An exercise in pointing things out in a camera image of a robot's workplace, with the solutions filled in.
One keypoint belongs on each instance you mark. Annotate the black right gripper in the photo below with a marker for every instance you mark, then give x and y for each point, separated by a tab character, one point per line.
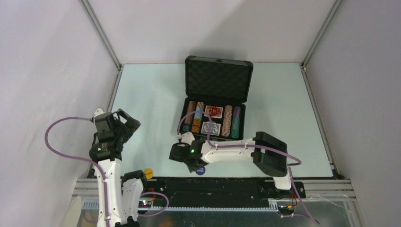
192	168

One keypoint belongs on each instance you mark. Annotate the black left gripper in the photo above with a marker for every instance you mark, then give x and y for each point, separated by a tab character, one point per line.
130	126

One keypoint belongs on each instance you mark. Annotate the blue small blind button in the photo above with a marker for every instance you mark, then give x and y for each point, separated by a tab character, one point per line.
201	171

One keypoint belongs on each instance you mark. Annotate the yellow big blind button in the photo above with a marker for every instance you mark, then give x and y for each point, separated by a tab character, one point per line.
149	173

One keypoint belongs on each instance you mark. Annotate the black poker case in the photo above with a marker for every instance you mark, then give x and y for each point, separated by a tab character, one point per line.
216	82

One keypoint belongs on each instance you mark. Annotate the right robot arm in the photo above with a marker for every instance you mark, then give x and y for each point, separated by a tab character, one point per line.
268	153

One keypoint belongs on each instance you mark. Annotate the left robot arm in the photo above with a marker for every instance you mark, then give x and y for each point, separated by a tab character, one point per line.
119	194

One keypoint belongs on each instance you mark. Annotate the red dice set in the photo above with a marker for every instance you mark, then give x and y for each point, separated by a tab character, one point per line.
214	111

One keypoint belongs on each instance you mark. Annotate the blue orange chip stack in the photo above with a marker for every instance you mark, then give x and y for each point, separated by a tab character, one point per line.
197	119

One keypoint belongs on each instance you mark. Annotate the blue playing card deck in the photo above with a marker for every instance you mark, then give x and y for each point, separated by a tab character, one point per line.
211	127

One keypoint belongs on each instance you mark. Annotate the pink brown chip stack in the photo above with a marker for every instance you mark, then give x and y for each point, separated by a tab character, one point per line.
226	126

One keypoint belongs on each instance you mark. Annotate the purple green chip stack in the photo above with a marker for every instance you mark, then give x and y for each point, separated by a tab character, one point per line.
236	119

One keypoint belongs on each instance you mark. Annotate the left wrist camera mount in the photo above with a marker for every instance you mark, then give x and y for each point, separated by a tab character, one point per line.
99	111

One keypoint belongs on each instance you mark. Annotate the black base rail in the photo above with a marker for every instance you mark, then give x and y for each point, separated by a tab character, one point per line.
221	193

